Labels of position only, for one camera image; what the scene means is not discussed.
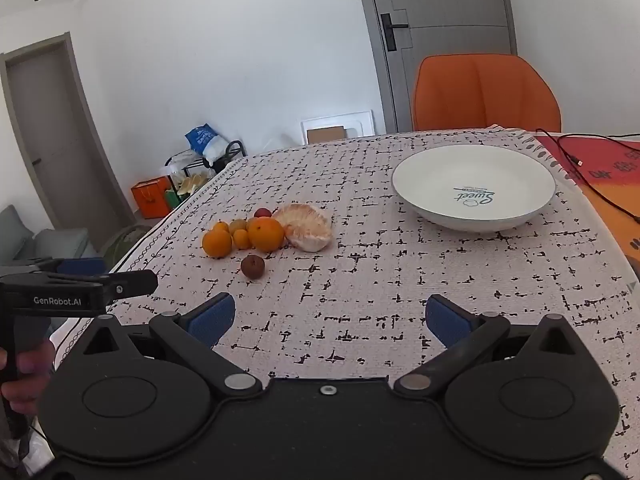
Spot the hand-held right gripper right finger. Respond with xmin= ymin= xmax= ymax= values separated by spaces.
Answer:
xmin=394 ymin=294 xmax=581 ymax=398

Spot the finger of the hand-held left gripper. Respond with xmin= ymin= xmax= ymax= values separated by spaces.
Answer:
xmin=20 ymin=257 xmax=106 ymax=281
xmin=101 ymin=269 xmax=158 ymax=307

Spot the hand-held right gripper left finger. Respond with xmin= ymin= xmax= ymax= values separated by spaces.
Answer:
xmin=80 ymin=292 xmax=263 ymax=398

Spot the medium orange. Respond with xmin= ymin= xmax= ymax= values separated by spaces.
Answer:
xmin=202 ymin=231 xmax=233 ymax=259

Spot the large orange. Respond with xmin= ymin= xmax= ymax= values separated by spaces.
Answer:
xmin=248 ymin=217 xmax=286 ymax=253

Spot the peeled pomelo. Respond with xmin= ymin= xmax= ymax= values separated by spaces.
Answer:
xmin=272 ymin=203 xmax=333 ymax=252

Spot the white plate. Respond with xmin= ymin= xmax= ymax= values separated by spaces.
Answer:
xmin=391 ymin=144 xmax=557 ymax=232

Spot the person's left hand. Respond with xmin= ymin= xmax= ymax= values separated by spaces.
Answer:
xmin=0 ymin=339 xmax=55 ymax=416

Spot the grey sofa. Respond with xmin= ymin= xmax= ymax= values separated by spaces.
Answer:
xmin=0 ymin=205 xmax=103 ymax=271

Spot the dark green cushion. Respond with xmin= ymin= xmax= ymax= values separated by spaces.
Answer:
xmin=107 ymin=225 xmax=151 ymax=263

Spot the orange box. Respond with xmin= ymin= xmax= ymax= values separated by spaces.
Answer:
xmin=131 ymin=176 xmax=173 ymax=219

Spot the pale yellow bundle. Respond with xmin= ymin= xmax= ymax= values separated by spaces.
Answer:
xmin=177 ymin=175 xmax=207 ymax=196

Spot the white plastic bag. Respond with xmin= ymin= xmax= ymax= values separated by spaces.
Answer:
xmin=166 ymin=154 xmax=203 ymax=176

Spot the brown-framed grey door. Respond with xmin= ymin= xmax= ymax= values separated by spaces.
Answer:
xmin=0 ymin=34 xmax=136 ymax=233

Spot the blue and white bag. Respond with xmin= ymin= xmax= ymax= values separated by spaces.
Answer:
xmin=185 ymin=124 xmax=228 ymax=163

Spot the orange printed cloth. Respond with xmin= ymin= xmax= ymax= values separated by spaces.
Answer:
xmin=535 ymin=132 xmax=640 ymax=281

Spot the cardboard piece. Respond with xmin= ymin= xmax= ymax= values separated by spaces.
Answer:
xmin=306 ymin=126 xmax=347 ymax=145

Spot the white framed board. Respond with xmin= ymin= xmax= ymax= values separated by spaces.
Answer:
xmin=300 ymin=108 xmax=374 ymax=146

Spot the orange chair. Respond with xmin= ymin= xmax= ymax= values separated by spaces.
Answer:
xmin=411 ymin=54 xmax=562 ymax=132

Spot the black wire rack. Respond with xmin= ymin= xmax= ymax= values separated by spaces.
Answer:
xmin=165 ymin=141 xmax=248 ymax=176

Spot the black cable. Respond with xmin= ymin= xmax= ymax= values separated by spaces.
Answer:
xmin=535 ymin=129 xmax=640 ymax=221

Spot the black door handle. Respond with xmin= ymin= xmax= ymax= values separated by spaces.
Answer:
xmin=381 ymin=13 xmax=410 ymax=52

